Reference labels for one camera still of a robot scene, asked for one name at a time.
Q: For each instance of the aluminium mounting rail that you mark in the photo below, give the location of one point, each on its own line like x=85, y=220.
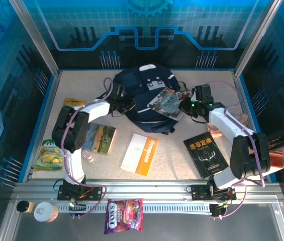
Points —
x=146, y=188

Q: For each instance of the black book with antlers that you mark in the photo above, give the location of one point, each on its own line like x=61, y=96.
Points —
x=204, y=155

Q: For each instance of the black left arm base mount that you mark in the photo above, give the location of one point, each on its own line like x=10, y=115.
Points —
x=94, y=190

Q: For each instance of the black capped small bottle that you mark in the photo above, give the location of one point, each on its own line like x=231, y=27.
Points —
x=22, y=206

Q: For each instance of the orange white knife block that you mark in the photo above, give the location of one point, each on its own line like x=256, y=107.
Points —
x=278, y=160

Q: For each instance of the yellow orange snack bag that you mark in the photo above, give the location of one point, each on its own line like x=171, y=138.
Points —
x=74, y=102

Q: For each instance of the aluminium frame post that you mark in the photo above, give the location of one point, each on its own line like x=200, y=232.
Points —
x=257, y=37
x=36, y=37

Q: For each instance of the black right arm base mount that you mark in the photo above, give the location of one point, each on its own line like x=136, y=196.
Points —
x=199, y=192

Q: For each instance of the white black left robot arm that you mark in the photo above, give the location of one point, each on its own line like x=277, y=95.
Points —
x=74, y=165

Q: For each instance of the illustrated green blue children's book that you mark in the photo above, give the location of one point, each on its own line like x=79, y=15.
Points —
x=164, y=103

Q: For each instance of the orange white notebook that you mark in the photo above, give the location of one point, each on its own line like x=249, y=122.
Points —
x=138, y=153

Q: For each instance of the green yellow snack bag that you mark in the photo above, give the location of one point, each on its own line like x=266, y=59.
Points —
x=47, y=157

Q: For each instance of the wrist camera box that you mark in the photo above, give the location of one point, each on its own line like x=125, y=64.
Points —
x=203, y=93
x=117, y=91

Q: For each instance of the landscape painting cover book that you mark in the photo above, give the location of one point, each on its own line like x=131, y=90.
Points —
x=101, y=138

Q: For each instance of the small white tube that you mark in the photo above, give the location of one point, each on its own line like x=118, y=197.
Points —
x=89, y=158

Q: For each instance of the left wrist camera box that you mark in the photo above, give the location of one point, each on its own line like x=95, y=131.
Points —
x=117, y=91

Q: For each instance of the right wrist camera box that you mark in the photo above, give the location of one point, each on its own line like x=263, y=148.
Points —
x=203, y=93

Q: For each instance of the white pull-tab can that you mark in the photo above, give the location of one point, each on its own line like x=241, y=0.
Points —
x=45, y=212

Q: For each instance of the purple Fox's candy bag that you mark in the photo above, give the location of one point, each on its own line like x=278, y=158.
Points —
x=122, y=216

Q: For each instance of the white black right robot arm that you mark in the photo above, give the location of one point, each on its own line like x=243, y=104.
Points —
x=222, y=120

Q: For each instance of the navy blue backpack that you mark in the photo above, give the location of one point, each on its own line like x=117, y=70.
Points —
x=141, y=118

